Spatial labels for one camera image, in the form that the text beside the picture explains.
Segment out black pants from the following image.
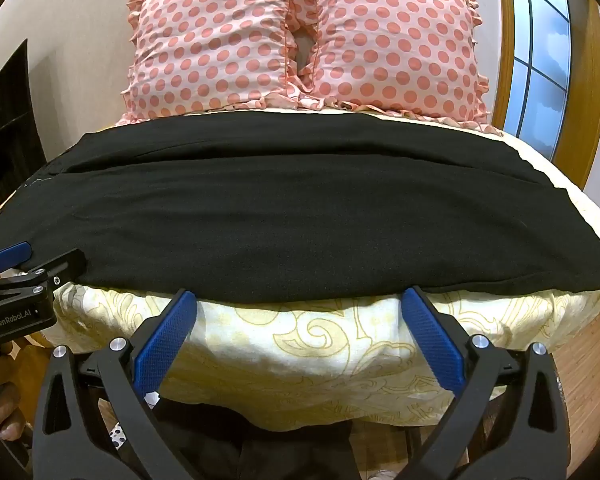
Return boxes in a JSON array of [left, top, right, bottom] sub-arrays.
[[0, 110, 600, 306]]

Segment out person's dark clothed legs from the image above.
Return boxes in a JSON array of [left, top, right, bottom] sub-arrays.
[[150, 397, 421, 480]]

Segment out person's left hand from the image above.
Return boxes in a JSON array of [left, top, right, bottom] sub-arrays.
[[0, 381, 32, 442]]

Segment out yellow patterned bed sheet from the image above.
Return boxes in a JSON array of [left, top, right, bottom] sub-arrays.
[[0, 105, 600, 433]]

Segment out white perforated slipper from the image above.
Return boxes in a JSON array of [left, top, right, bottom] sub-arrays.
[[107, 422, 129, 449]]

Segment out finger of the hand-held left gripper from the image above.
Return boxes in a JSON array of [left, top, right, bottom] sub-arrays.
[[0, 248, 88, 307], [0, 241, 34, 277]]

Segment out dark cabinet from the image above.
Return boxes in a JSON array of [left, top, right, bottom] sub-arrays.
[[0, 39, 44, 207]]

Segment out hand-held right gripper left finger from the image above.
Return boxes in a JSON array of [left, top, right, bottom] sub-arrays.
[[30, 288, 198, 480]]

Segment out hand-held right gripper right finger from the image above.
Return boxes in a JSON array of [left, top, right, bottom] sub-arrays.
[[401, 285, 569, 480]]

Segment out pink polka dot pillow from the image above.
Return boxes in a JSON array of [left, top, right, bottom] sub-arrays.
[[292, 0, 503, 137], [119, 0, 321, 127]]

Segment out wooden framed window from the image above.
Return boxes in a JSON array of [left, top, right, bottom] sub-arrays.
[[492, 0, 600, 187]]

